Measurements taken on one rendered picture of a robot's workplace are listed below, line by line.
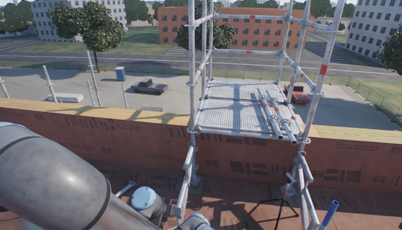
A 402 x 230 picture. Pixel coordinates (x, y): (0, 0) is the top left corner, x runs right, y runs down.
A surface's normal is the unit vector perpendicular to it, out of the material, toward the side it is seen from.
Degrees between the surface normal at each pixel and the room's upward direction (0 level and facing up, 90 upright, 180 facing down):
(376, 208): 0
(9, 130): 15
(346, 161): 90
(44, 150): 29
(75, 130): 90
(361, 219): 0
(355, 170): 90
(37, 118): 90
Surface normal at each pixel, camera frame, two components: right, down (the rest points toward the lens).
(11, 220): 0.43, 0.31
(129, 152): -0.15, 0.44
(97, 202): 0.92, -0.06
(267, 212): 0.00, -0.89
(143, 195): -0.13, -0.71
